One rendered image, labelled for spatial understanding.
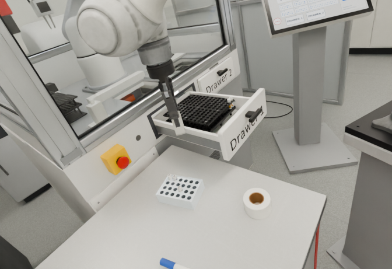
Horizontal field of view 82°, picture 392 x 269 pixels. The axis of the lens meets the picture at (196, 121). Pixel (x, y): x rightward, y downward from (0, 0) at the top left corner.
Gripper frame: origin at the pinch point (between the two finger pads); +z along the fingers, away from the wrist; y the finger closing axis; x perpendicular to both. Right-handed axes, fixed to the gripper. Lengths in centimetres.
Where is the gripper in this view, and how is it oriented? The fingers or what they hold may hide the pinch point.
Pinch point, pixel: (178, 123)
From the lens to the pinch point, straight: 71.9
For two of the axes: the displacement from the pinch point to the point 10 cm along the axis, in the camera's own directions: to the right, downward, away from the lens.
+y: -1.2, -4.7, 8.7
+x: -9.7, 2.6, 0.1
